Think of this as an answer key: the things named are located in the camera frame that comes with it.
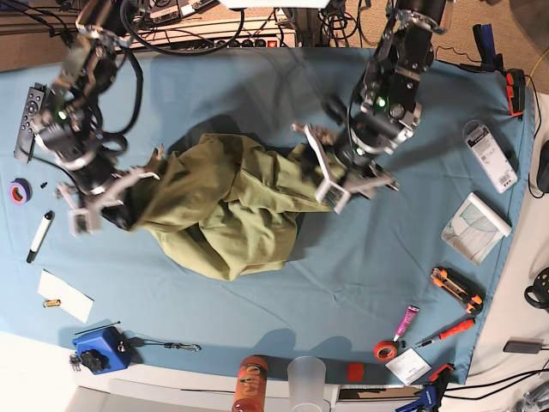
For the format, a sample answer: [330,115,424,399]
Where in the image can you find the purple tape roll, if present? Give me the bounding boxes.
[9,178,32,205]

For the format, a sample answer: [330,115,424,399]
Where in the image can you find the orange tape roll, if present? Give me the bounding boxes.
[373,341,400,363]

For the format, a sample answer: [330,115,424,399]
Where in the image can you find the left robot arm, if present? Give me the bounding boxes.
[293,1,455,212]

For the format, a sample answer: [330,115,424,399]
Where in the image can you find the black lanyard with carabiner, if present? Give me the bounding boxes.
[128,336,202,353]

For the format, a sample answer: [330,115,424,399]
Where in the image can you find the blue black clamp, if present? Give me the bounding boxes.
[459,24,505,75]

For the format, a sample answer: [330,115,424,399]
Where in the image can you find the blue table cloth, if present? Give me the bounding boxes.
[1,49,537,383]

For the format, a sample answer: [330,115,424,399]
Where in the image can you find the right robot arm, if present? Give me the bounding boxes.
[30,1,155,234]

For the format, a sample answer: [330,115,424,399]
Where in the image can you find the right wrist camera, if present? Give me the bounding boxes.
[69,208,102,236]

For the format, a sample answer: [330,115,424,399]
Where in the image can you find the frosted plastic cup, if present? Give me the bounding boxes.
[287,356,326,412]

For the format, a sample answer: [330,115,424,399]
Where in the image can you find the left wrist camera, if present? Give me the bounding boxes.
[315,179,351,215]

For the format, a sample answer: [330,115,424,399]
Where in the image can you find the orange drink can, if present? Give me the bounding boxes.
[232,355,268,412]

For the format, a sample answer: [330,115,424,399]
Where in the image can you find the black zip tie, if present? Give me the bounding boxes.
[75,321,121,336]

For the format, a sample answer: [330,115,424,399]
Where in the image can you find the white square card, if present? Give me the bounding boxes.
[385,348,431,385]

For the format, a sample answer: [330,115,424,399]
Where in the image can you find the black power strip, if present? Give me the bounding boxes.
[214,33,296,48]

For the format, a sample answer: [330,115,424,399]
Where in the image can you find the small gold battery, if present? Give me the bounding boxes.
[43,300,62,308]

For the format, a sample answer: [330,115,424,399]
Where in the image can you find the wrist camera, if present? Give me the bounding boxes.
[69,208,102,236]
[315,179,351,215]

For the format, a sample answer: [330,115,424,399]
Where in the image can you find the white marker pen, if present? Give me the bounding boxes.
[26,210,55,264]

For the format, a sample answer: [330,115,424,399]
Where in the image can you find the grey remote control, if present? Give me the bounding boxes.
[14,83,47,163]

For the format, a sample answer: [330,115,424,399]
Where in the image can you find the pink glue tube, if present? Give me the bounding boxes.
[393,306,420,342]

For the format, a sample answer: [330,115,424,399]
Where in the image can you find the blue box with knob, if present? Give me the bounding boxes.
[72,326,131,375]

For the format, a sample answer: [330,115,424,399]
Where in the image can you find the black power adapter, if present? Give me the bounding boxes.
[503,340,545,354]

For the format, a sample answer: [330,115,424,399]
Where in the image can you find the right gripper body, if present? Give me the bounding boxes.
[55,152,160,210]

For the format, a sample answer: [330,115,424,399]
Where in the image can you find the black computer mouse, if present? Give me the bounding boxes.
[536,141,549,194]

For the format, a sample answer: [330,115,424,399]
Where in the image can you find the orange handled screwdriver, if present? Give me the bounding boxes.
[415,318,475,348]

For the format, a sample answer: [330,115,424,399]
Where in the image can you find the blue bar clamp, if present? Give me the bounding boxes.
[395,363,454,412]

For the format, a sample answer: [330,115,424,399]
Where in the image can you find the orange black clamp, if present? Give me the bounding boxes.
[505,69,526,118]

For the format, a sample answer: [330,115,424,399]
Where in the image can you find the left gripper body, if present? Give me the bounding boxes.
[292,123,398,202]

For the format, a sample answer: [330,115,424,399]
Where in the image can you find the olive green t-shirt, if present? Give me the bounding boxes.
[128,133,331,282]

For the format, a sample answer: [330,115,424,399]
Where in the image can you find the orange black utility knife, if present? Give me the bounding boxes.
[431,267,484,316]

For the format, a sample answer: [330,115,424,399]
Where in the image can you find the white paper card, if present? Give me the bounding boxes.
[38,270,94,324]

